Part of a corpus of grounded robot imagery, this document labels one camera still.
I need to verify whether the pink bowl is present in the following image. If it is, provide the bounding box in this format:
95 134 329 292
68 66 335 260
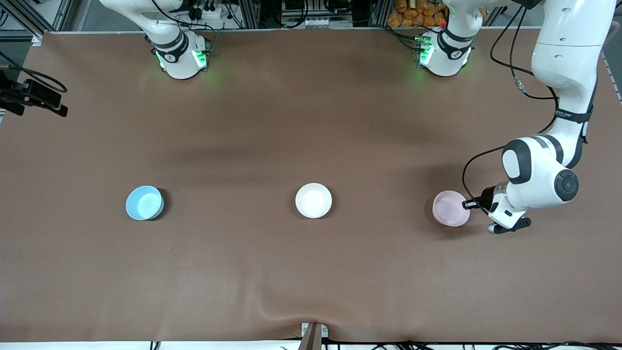
432 190 471 228

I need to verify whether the blue bowl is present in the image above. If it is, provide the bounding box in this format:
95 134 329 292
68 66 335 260
125 185 165 221

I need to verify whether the white bowl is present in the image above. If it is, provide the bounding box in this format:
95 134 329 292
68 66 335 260
295 183 333 219

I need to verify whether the brown table cloth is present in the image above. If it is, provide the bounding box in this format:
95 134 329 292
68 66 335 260
0 27 622 343

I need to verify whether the power strip with black plugs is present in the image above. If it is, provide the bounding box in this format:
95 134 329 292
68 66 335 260
187 0 220 21

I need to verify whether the orange snack packets pile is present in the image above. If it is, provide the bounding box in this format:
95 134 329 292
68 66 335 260
387 0 448 28

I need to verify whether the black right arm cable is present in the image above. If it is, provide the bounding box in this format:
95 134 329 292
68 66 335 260
0 51 68 93

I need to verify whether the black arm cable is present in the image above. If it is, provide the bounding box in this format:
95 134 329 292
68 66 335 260
0 51 68 93
462 5 559 215

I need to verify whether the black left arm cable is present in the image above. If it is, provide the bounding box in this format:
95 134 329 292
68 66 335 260
462 5 559 215

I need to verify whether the metal bracket with bar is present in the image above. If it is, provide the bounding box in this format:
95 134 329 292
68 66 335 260
299 322 329 350

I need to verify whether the aluminium frame post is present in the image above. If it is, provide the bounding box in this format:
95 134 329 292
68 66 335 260
240 0 261 30
371 0 392 28

